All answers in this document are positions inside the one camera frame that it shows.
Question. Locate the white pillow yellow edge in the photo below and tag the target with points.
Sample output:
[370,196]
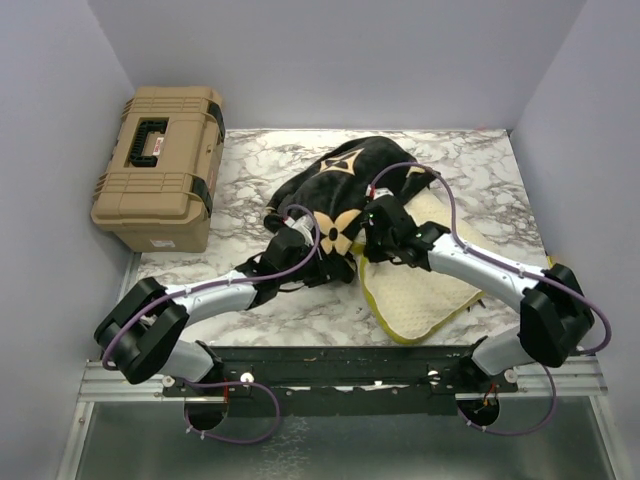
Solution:
[410,305]

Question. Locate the yellow handled pliers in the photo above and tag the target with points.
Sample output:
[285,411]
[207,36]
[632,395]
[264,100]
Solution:
[478,303]

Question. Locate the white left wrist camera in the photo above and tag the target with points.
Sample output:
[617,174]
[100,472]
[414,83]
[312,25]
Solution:
[302,225]

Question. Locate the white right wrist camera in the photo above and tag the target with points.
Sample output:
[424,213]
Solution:
[372,192]

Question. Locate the black mounting rail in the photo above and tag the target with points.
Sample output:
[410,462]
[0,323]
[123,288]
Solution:
[342,381]

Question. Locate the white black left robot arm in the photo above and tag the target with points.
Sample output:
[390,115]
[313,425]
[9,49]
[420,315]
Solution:
[140,336]

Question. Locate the tan plastic tool case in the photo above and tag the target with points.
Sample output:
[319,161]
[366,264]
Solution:
[157,192]

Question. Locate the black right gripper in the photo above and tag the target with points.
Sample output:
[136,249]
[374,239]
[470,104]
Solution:
[371,252]

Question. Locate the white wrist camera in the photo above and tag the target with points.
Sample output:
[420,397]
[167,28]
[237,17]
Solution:
[302,225]
[372,192]

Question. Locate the black yellow flower pillowcase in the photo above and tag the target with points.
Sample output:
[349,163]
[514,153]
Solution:
[333,189]

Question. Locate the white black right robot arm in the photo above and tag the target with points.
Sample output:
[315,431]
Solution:
[553,314]

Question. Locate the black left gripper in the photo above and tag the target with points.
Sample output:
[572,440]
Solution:
[326,269]

